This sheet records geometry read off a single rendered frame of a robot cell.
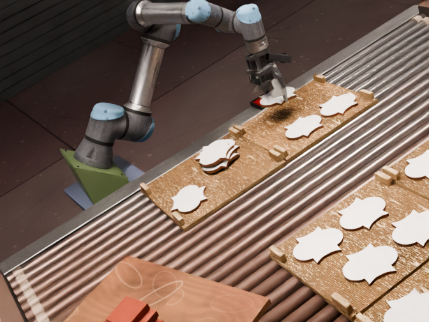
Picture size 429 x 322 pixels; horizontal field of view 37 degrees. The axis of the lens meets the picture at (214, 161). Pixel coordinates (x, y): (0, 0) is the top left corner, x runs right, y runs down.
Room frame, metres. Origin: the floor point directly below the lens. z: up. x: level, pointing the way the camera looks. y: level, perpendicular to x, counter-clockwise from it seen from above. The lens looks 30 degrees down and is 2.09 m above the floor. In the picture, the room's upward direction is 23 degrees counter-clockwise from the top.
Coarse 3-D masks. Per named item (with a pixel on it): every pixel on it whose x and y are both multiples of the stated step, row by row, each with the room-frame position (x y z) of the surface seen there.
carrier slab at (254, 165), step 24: (240, 144) 2.00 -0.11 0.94; (192, 168) 1.98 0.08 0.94; (240, 168) 1.86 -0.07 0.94; (264, 168) 1.80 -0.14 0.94; (144, 192) 1.95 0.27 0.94; (168, 192) 1.89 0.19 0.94; (216, 192) 1.77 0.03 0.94; (240, 192) 1.73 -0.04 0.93; (168, 216) 1.77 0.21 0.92; (192, 216) 1.70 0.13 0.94
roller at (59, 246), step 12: (408, 24) 2.42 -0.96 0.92; (372, 48) 2.35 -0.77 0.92; (348, 60) 2.32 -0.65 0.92; (336, 72) 2.28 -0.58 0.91; (120, 204) 1.97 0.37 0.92; (108, 216) 1.94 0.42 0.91; (84, 228) 1.91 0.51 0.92; (72, 240) 1.88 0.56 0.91; (48, 252) 1.86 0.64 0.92; (24, 264) 1.84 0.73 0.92; (36, 264) 1.84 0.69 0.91; (12, 276) 1.81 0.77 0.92
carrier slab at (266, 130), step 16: (304, 96) 2.15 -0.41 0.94; (320, 96) 2.10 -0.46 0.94; (272, 112) 2.13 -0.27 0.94; (288, 112) 2.09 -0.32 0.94; (304, 112) 2.04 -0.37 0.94; (352, 112) 1.91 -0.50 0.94; (256, 128) 2.07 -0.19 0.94; (272, 128) 2.02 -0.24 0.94; (320, 128) 1.89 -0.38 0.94; (336, 128) 1.87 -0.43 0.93; (256, 144) 1.97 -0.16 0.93; (272, 144) 1.92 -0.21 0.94; (288, 144) 1.88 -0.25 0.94; (304, 144) 1.84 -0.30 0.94; (288, 160) 1.79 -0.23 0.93
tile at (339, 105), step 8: (336, 96) 2.04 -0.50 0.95; (344, 96) 2.01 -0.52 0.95; (352, 96) 1.99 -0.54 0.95; (328, 104) 2.01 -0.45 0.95; (336, 104) 1.98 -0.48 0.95; (344, 104) 1.96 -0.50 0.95; (352, 104) 1.94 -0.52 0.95; (320, 112) 1.97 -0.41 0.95; (328, 112) 1.95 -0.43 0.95; (336, 112) 1.93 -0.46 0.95; (344, 112) 1.92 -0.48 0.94
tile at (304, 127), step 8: (304, 120) 1.97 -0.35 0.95; (312, 120) 1.95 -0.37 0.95; (320, 120) 1.93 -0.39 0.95; (288, 128) 1.96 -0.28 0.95; (296, 128) 1.94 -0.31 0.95; (304, 128) 1.92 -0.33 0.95; (312, 128) 1.89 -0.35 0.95; (288, 136) 1.91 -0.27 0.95; (296, 136) 1.89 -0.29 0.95; (304, 136) 1.88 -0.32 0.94
